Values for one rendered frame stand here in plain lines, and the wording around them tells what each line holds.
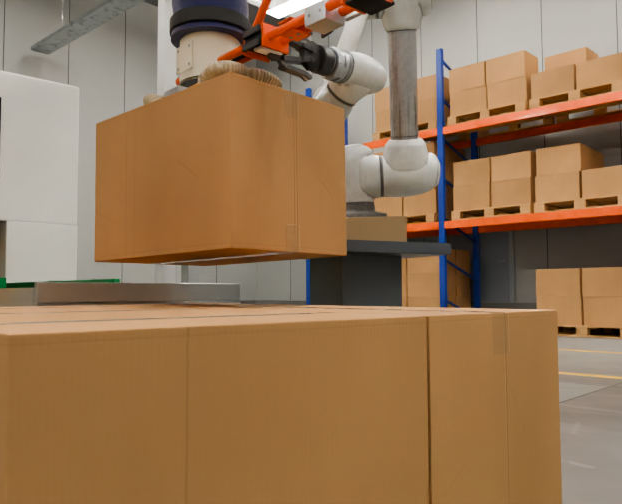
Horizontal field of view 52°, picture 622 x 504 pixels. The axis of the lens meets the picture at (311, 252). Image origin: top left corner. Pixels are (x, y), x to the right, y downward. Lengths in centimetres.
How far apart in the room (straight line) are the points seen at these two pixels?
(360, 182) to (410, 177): 18
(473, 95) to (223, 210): 852
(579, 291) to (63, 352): 835
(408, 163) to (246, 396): 168
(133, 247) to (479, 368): 99
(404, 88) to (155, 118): 98
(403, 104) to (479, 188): 718
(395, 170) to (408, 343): 144
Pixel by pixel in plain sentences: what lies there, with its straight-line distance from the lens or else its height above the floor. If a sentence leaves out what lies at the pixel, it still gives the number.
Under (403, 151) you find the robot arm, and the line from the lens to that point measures 234.
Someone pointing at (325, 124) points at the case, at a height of 101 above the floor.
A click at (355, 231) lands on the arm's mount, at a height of 79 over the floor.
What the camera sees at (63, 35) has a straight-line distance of 1120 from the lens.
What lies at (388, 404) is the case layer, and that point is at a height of 42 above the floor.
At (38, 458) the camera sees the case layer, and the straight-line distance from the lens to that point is 66.
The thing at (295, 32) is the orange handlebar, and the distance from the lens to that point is 160.
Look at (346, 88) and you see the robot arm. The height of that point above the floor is 115.
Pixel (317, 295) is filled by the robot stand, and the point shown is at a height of 57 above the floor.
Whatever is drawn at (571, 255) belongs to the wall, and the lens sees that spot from 1024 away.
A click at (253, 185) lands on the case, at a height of 82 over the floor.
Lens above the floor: 58
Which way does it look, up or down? 4 degrees up
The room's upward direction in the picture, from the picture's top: straight up
